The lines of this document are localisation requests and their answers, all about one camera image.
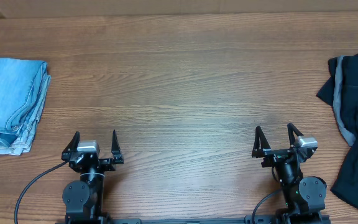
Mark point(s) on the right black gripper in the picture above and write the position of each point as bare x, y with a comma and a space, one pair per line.
279, 153

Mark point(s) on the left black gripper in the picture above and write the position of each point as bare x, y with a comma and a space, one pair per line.
91, 159

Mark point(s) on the grey shorts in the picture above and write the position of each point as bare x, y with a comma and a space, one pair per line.
345, 97

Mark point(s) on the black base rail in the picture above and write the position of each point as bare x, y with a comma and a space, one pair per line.
194, 221

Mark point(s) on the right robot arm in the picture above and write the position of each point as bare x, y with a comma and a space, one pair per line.
304, 196

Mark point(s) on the folded light blue jeans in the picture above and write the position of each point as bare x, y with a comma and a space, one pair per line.
23, 90

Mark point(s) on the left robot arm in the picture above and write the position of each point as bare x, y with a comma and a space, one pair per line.
83, 198

